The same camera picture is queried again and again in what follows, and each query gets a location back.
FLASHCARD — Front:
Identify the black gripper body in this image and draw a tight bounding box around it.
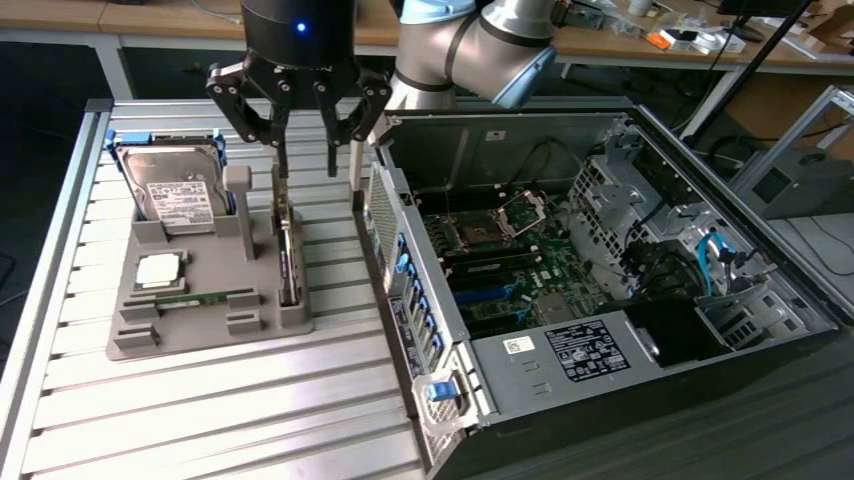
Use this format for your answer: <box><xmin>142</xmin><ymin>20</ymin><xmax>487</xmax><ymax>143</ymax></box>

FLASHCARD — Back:
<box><xmin>239</xmin><ymin>0</ymin><xmax>361</xmax><ymax>85</ymax></box>

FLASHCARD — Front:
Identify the graphics card with metal bracket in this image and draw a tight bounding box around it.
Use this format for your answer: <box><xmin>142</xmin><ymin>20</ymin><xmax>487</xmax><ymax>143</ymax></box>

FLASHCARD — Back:
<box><xmin>270</xmin><ymin>155</ymin><xmax>303</xmax><ymax>307</ymax></box>

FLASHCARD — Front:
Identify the hard disk with blue carrier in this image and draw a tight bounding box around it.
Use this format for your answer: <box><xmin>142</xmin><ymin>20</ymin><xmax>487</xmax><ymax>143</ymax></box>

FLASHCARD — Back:
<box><xmin>105</xmin><ymin>128</ymin><xmax>234</xmax><ymax>237</ymax></box>

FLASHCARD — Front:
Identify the CPU socket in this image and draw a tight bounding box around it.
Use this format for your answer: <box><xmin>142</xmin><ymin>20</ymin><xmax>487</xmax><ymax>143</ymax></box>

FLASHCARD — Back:
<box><xmin>451</xmin><ymin>208</ymin><xmax>517</xmax><ymax>252</ymax></box>

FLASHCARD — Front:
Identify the wooden desk with grey legs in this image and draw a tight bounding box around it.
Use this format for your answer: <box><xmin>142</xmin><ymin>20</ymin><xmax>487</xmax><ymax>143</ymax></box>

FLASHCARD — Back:
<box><xmin>0</xmin><ymin>0</ymin><xmax>402</xmax><ymax>101</ymax></box>

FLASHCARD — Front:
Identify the silver socket cover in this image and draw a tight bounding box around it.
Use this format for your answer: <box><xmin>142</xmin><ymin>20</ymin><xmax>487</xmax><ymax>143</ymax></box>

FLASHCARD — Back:
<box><xmin>497</xmin><ymin>189</ymin><xmax>553</xmax><ymax>237</ymax></box>

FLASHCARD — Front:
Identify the silver CPU chip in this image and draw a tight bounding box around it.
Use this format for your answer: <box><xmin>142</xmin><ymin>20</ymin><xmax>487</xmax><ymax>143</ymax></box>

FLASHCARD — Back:
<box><xmin>131</xmin><ymin>251</ymin><xmax>191</xmax><ymax>293</ymax></box>

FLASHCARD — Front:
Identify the cluttered wooden desk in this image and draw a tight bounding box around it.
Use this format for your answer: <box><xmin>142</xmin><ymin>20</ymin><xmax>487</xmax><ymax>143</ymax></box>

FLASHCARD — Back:
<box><xmin>552</xmin><ymin>0</ymin><xmax>854</xmax><ymax>144</ymax></box>

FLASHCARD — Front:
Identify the RAM stick with white label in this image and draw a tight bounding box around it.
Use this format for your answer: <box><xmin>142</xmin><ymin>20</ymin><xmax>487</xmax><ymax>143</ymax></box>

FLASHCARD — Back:
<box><xmin>445</xmin><ymin>252</ymin><xmax>544</xmax><ymax>277</ymax></box>

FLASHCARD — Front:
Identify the grey metal device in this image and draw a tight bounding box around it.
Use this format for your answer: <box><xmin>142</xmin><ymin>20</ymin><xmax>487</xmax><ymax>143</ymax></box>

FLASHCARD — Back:
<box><xmin>558</xmin><ymin>0</ymin><xmax>610</xmax><ymax>30</ymax></box>

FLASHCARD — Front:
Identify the green RAM stick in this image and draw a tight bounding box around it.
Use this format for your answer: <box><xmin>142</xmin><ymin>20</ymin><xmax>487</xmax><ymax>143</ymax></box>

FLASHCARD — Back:
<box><xmin>153</xmin><ymin>293</ymin><xmax>231</xmax><ymax>308</ymax></box>

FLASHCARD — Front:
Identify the blue expansion slot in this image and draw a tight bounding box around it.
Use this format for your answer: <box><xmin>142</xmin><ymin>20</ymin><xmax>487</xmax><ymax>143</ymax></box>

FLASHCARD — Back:
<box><xmin>455</xmin><ymin>286</ymin><xmax>510</xmax><ymax>305</ymax></box>

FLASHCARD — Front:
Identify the large silver disk bay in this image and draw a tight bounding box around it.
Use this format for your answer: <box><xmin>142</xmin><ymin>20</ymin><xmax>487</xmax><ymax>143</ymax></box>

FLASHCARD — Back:
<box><xmin>566</xmin><ymin>149</ymin><xmax>720</xmax><ymax>261</ymax></box>

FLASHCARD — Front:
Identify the grey parts rack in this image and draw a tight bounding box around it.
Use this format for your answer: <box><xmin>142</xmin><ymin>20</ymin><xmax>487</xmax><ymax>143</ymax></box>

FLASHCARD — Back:
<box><xmin>105</xmin><ymin>163</ymin><xmax>317</xmax><ymax>362</ymax></box>

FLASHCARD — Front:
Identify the green motherboard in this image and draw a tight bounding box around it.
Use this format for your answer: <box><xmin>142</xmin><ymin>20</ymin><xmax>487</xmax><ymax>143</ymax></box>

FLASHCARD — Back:
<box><xmin>419</xmin><ymin>187</ymin><xmax>620</xmax><ymax>339</ymax></box>

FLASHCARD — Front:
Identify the silver chipset heatsink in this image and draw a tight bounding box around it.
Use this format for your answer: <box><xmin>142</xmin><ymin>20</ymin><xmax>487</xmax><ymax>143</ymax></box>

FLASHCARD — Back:
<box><xmin>536</xmin><ymin>293</ymin><xmax>581</xmax><ymax>325</ymax></box>

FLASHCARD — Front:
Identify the white box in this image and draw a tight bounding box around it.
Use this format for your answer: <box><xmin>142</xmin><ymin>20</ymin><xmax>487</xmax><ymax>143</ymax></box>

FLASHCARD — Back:
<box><xmin>692</xmin><ymin>29</ymin><xmax>748</xmax><ymax>55</ymax></box>

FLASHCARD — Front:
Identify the black tripod pole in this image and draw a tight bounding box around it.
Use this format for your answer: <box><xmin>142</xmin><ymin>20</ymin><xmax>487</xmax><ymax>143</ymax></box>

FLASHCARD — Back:
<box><xmin>677</xmin><ymin>0</ymin><xmax>820</xmax><ymax>143</ymax></box>

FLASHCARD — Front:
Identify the black monitor with stand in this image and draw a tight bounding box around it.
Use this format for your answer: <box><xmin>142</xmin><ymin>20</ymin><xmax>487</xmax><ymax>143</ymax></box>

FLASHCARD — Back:
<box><xmin>717</xmin><ymin>0</ymin><xmax>806</xmax><ymax>44</ymax></box>

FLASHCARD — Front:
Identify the silver power supply unit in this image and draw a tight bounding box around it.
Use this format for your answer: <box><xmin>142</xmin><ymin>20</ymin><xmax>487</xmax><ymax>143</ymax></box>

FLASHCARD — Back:
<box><xmin>466</xmin><ymin>312</ymin><xmax>661</xmax><ymax>420</ymax></box>

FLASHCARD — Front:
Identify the grey computer tower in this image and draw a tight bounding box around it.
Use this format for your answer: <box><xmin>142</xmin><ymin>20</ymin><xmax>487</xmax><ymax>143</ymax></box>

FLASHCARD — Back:
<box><xmin>729</xmin><ymin>147</ymin><xmax>854</xmax><ymax>221</ymax></box>

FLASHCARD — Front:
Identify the small silver disk bay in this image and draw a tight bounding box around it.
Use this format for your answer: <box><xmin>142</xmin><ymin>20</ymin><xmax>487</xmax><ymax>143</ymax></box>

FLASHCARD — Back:
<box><xmin>693</xmin><ymin>279</ymin><xmax>806</xmax><ymax>351</ymax></box>

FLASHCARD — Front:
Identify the brown cardboard piece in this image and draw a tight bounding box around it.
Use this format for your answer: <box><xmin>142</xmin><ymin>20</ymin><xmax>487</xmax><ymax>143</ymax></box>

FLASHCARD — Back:
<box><xmin>805</xmin><ymin>7</ymin><xmax>854</xmax><ymax>49</ymax></box>

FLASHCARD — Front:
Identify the open black PC case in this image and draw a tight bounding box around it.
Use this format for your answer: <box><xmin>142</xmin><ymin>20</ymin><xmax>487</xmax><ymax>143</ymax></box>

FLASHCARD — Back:
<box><xmin>350</xmin><ymin>97</ymin><xmax>848</xmax><ymax>480</ymax></box>

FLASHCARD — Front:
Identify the light grey cable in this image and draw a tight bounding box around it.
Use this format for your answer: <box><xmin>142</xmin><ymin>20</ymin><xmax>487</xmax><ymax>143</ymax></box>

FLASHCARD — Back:
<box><xmin>190</xmin><ymin>0</ymin><xmax>243</xmax><ymax>25</ymax></box>

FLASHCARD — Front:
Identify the thin black wire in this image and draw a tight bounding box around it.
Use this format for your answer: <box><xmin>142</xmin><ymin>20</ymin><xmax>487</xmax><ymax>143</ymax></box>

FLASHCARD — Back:
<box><xmin>514</xmin><ymin>137</ymin><xmax>584</xmax><ymax>194</ymax></box>

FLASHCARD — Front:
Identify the black power wire bundle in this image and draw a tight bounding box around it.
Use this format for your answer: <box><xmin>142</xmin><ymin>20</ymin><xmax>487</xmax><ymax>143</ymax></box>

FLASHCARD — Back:
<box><xmin>617</xmin><ymin>234</ymin><xmax>710</xmax><ymax>307</ymax></box>

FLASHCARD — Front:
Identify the light blue wire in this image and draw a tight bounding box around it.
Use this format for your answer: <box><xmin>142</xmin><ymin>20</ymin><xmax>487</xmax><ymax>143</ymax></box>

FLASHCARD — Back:
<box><xmin>696</xmin><ymin>226</ymin><xmax>737</xmax><ymax>297</ymax></box>

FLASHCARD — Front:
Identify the aluminium profile frame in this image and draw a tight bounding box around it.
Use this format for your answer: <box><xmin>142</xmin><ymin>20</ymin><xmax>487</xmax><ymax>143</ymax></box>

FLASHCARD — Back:
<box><xmin>730</xmin><ymin>83</ymin><xmax>854</xmax><ymax>181</ymax></box>

